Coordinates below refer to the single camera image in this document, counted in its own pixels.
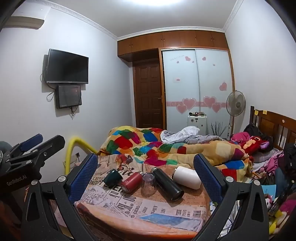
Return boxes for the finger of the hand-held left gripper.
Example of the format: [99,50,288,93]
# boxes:
[5,133,44,161]
[6,135,66,171]

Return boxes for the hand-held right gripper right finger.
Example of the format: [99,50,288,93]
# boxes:
[191,153,271,241]

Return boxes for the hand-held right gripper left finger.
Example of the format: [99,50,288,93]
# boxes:
[21,153,102,241]

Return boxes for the white cup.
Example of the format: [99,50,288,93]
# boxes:
[173,166,201,189]

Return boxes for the dark green cup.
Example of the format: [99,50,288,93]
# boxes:
[103,169,123,189]

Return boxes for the red insulated cup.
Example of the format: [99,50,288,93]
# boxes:
[120,171,143,193]

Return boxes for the yellow foam tube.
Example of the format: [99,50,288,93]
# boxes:
[65,137,98,175]

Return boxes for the black thermos bottle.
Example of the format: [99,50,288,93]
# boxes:
[150,167,185,202]

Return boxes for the grey striped cloth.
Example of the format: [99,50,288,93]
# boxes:
[161,126,228,146]

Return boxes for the dark spiky plant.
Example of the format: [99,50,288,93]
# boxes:
[210,122,228,138]

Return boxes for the pink cloth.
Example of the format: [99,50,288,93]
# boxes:
[231,132,251,143]

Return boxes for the small white cabinet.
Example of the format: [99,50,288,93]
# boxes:
[187,115,207,135]

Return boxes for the colourful patchwork blanket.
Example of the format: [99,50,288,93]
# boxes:
[98,126,253,181]

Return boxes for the red plush toy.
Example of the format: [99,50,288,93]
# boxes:
[240,136,272,156]

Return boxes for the newspaper print tablecloth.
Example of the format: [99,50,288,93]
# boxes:
[73,153,212,233]

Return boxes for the blue paper sheet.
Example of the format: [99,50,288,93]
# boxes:
[261,184,277,201]

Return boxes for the black bag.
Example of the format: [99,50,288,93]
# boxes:
[244,124,264,138]

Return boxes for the standing electric fan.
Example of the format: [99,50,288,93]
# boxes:
[226,90,246,140]

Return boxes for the yellow plush toy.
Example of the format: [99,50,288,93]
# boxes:
[269,206,289,234]

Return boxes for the wooden bed headboard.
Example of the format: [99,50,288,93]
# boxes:
[250,106,296,151]

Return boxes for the brown wooden door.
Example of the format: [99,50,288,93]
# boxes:
[133,61,165,129]

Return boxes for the white wardrobe with pink hearts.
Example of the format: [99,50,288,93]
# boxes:
[159,47,236,139]

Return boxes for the white air conditioner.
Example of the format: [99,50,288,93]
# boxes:
[10,16,45,30]

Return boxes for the wooden overhead cabinets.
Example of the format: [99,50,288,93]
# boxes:
[117,30,229,62]

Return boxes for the black television cable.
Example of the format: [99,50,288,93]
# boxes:
[40,73,56,102]

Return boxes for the small wall-mounted black monitor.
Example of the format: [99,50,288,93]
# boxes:
[55,85,83,109]

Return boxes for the wall-mounted black television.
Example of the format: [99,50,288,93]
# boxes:
[46,49,89,84]

